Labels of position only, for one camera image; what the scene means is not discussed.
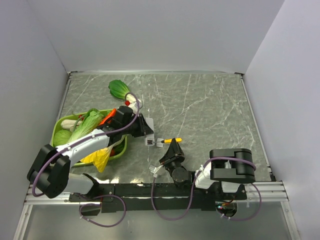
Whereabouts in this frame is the round green cabbage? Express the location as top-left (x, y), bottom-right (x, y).
top-left (53, 129), bottom-right (72, 147)

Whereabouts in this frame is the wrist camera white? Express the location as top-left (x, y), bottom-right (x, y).
top-left (148, 164), bottom-right (165, 178)
top-left (124, 100), bottom-right (143, 114)

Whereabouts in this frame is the green lettuce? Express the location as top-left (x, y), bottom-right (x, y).
top-left (67, 108), bottom-right (104, 144)

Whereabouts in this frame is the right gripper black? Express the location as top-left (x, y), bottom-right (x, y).
top-left (159, 137), bottom-right (185, 173)

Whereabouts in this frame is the orange carrot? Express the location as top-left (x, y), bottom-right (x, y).
top-left (98, 108), bottom-right (117, 126)

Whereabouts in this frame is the white remote control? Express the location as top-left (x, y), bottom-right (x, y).
top-left (144, 117), bottom-right (155, 147)

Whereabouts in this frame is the green bok choy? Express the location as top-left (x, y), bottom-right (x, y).
top-left (108, 79), bottom-right (136, 102)

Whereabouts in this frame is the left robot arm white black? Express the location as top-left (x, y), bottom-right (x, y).
top-left (27, 105), bottom-right (154, 201)

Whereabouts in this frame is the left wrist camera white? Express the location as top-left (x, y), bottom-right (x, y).
top-left (124, 100), bottom-right (143, 114)

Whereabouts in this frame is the green plastic basket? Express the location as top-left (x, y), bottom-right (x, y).
top-left (50, 112), bottom-right (128, 167)

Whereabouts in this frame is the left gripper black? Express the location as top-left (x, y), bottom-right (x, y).
top-left (121, 113), bottom-right (154, 138)

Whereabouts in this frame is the yellow handled screwdriver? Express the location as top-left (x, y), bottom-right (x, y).
top-left (156, 137), bottom-right (182, 144)

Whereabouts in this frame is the red tomato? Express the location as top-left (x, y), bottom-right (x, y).
top-left (110, 149), bottom-right (116, 156)

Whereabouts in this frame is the white radish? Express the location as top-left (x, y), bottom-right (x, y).
top-left (60, 119), bottom-right (76, 132)

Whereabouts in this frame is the white battery cover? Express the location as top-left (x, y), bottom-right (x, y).
top-left (155, 138), bottom-right (164, 148)

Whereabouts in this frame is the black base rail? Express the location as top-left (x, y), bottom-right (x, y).
top-left (69, 183), bottom-right (247, 213)

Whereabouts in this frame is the napa cabbage yellow white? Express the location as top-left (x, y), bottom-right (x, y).
top-left (80, 146), bottom-right (113, 173)

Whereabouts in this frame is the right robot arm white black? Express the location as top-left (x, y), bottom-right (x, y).
top-left (156, 138), bottom-right (257, 199)

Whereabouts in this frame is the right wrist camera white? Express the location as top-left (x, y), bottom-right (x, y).
top-left (148, 164), bottom-right (165, 178)

